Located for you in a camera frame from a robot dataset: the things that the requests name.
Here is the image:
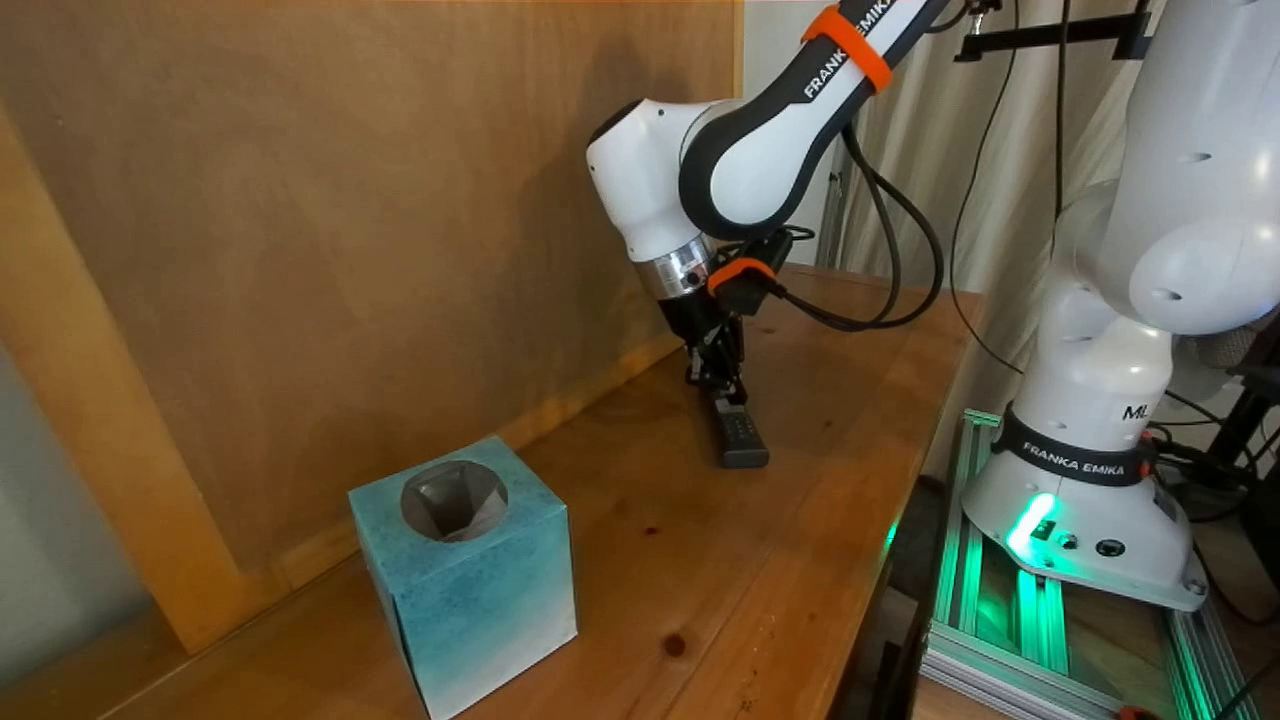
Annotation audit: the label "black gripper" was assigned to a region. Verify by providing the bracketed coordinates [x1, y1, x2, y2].
[656, 281, 755, 411]

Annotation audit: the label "teal block with hole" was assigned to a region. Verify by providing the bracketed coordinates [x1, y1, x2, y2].
[345, 438, 584, 720]

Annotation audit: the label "beige curtain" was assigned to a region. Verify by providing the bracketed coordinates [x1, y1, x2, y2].
[810, 0, 1153, 416]

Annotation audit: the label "wooden back panel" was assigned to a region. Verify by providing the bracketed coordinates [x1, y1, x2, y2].
[0, 0, 742, 658]

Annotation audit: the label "black wrist camera orange plug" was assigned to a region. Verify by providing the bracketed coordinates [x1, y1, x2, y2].
[701, 253, 787, 321]

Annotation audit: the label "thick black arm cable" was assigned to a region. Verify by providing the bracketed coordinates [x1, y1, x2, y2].
[770, 122, 946, 337]

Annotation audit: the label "thin black hanging cable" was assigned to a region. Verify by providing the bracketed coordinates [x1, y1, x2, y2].
[942, 76, 1071, 382]

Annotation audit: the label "orange strap on arm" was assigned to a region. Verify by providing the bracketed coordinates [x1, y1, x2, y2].
[799, 6, 894, 98]

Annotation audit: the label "aluminium profile base frame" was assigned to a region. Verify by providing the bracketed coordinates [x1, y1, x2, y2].
[922, 406, 1262, 720]

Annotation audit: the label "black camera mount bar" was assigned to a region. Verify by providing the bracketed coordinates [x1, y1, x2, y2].
[950, 0, 1156, 69]

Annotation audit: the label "black floor cables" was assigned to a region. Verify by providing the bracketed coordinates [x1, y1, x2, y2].
[1149, 386, 1280, 633]

